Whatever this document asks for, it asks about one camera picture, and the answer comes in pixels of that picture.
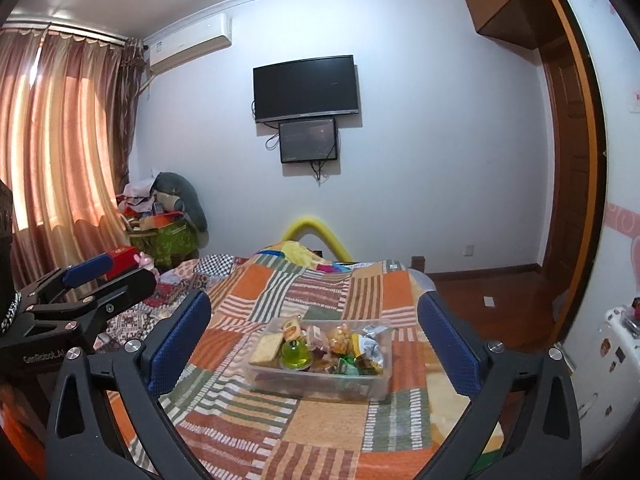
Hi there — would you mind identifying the green snack packet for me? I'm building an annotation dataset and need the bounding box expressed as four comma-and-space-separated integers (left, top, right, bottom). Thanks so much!
337, 356, 363, 376

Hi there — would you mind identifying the red box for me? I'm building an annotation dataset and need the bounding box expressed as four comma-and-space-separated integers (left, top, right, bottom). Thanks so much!
105, 246, 139, 280

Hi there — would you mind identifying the small black wall monitor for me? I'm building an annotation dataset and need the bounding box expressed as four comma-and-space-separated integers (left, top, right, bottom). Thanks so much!
279, 118, 338, 164

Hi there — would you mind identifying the yellow foam tube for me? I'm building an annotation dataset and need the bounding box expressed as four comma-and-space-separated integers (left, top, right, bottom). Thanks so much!
281, 216, 352, 261

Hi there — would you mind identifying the white air conditioner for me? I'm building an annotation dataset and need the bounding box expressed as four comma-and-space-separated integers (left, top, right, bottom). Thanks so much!
149, 13, 232, 75

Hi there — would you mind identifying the clear plastic bin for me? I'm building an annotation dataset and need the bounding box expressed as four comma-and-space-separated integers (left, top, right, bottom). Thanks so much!
244, 318, 393, 401

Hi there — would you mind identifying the black wall television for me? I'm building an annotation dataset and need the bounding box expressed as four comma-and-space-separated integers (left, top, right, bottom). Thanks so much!
253, 54, 360, 122

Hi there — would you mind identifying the grey plush toy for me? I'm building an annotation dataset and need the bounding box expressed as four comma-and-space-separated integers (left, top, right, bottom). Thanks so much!
152, 171, 207, 233

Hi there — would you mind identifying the pink orange curtain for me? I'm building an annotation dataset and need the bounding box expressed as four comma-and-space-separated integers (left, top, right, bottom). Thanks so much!
1, 28, 145, 286

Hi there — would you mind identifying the wooden door frame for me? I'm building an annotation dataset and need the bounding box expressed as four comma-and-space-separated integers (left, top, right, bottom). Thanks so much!
465, 0, 605, 341

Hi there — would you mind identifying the yellow white chip bag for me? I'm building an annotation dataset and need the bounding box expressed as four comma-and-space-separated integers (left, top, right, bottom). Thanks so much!
350, 324, 387, 375

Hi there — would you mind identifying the white appliance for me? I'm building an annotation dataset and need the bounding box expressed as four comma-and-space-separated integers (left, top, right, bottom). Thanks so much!
565, 306, 639, 466

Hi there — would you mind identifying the rice cracker pack orange label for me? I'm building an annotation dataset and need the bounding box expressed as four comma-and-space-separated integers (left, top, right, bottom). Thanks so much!
281, 315, 304, 342

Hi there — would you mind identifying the brown snack pack gold band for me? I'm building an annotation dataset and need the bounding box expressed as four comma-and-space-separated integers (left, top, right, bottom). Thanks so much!
305, 325, 330, 356

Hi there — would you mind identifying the pink plush toy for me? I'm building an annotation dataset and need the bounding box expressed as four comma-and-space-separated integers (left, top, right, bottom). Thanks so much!
134, 252, 157, 274

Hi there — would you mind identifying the green storage box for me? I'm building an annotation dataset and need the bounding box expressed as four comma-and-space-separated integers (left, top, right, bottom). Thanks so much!
128, 219, 198, 270

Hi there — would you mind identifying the patchwork orange bed blanket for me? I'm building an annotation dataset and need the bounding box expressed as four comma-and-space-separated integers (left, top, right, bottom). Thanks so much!
96, 242, 470, 479

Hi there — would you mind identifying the beige cracker pack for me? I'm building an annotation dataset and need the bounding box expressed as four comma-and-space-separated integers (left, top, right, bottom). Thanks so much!
248, 333, 284, 367

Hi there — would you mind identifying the yellow cloth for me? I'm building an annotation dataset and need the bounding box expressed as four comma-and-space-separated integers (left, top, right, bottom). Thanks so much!
271, 240, 331, 269

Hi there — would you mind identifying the orange puffed snack bag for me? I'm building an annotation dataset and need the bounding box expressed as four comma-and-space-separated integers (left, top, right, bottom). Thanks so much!
328, 324, 352, 356

